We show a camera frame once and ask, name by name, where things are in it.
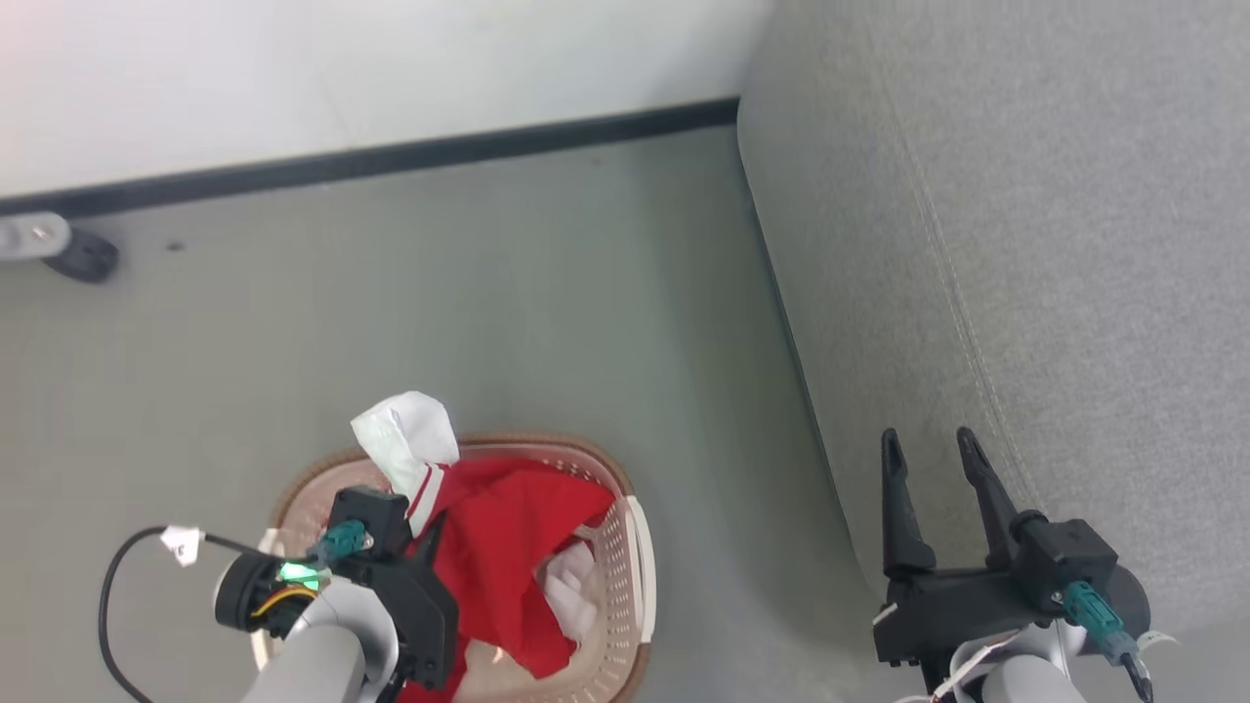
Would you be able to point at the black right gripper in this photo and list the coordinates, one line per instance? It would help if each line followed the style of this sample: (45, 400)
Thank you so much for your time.
(957, 605)

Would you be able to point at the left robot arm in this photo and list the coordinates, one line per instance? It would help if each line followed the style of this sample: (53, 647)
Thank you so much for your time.
(312, 654)

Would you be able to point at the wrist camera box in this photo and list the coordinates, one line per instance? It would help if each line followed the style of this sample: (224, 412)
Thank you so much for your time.
(1064, 557)
(376, 513)

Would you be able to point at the white garment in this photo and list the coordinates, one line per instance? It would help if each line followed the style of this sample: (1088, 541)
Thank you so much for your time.
(571, 591)

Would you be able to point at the beige perforated laundry basket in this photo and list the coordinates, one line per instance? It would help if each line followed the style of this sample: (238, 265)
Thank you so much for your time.
(617, 576)

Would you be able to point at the red and white jersey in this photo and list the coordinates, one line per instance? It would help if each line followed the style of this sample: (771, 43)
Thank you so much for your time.
(498, 547)

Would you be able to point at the grey fabric sofa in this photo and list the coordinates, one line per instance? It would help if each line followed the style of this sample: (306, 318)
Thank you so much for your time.
(1025, 244)

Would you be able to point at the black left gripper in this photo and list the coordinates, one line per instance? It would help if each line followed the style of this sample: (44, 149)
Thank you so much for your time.
(420, 610)

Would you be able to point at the black baseboard strip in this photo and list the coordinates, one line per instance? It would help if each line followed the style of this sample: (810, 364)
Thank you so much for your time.
(391, 156)

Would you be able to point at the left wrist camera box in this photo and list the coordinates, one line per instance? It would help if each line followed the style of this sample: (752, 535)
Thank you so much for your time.
(376, 513)

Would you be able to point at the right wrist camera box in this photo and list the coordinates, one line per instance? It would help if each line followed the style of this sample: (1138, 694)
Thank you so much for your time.
(1064, 557)

